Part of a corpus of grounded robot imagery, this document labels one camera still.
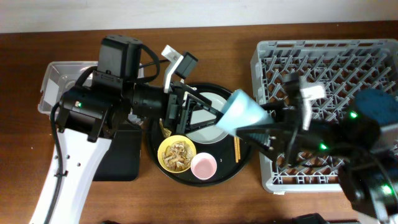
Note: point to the brown gold snack wrapper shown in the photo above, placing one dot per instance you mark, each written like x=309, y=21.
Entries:
x=165, y=132

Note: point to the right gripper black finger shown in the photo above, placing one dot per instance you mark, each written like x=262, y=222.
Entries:
x=277, y=106
x=267, y=138

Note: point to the right wooden chopstick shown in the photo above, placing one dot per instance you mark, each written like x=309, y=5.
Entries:
x=238, y=151

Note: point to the grey round plate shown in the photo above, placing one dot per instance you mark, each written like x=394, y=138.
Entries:
x=211, y=134

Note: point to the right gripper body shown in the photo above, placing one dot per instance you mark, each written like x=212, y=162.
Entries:
x=292, y=128

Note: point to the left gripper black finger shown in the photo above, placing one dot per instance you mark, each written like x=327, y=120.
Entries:
x=194, y=127
x=206, y=101

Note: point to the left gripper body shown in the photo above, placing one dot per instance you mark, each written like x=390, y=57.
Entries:
x=173, y=109

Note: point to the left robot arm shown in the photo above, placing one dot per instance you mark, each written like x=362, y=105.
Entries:
x=86, y=119

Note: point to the black rectangular tray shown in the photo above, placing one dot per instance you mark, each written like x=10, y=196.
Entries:
x=121, y=162

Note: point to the yellow bowl with food scraps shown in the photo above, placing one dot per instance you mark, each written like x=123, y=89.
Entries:
x=175, y=154

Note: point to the clear plastic bin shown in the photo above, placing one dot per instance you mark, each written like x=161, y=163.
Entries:
x=59, y=78

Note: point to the black round tray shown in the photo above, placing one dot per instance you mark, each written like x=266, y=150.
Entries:
x=222, y=151

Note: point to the grey dishwasher rack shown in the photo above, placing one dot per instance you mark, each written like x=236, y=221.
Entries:
x=345, y=67

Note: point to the wooden chopstick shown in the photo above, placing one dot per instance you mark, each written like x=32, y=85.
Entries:
x=235, y=151
x=238, y=151

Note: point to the pink cup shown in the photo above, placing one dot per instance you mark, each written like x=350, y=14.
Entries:
x=203, y=166

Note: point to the left wooden chopstick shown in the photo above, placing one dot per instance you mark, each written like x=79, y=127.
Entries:
x=235, y=151

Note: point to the light blue cup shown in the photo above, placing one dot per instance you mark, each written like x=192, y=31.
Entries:
x=240, y=111

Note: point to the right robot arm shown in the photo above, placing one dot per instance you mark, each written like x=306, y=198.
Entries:
x=363, y=138

